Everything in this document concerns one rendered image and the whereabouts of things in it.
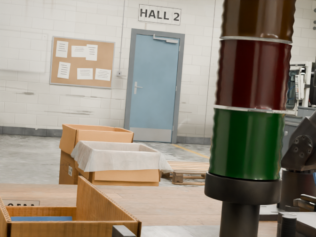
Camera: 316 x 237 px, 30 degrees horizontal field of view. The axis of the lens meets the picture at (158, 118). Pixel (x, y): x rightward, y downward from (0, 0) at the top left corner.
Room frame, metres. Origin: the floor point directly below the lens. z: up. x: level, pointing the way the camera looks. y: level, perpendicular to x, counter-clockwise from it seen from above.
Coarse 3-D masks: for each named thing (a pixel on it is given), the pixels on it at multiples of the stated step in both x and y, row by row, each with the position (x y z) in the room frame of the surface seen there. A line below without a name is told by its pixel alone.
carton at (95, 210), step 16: (80, 176) 0.76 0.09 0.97; (80, 192) 0.74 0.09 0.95; (96, 192) 0.67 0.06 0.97; (0, 208) 0.54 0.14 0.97; (16, 208) 0.73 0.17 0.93; (32, 208) 0.74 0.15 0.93; (48, 208) 0.74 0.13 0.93; (64, 208) 0.75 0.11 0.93; (80, 208) 0.74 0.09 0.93; (96, 208) 0.66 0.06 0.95; (112, 208) 0.60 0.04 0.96; (0, 224) 0.53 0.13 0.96; (16, 224) 0.49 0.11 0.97; (32, 224) 0.49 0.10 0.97; (48, 224) 0.50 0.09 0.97; (64, 224) 0.50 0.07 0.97; (80, 224) 0.51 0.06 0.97; (96, 224) 0.51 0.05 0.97; (112, 224) 0.52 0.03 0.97; (128, 224) 0.52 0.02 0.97
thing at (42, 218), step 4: (44, 216) 0.67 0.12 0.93; (48, 216) 0.67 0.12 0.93; (52, 216) 0.67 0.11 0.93; (56, 216) 0.67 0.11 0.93; (60, 216) 0.67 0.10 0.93; (64, 216) 0.68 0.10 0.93; (68, 216) 0.68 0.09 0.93; (12, 220) 0.65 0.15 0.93; (16, 220) 0.65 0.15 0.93; (20, 220) 0.66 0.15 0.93; (24, 220) 0.66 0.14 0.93; (28, 220) 0.66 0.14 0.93; (32, 220) 0.66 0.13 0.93; (36, 220) 0.66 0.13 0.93; (40, 220) 0.66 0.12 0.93; (44, 220) 0.67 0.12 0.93; (48, 220) 0.67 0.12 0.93; (52, 220) 0.67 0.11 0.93; (56, 220) 0.67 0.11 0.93; (60, 220) 0.67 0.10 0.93; (64, 220) 0.67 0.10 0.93; (68, 220) 0.68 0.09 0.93
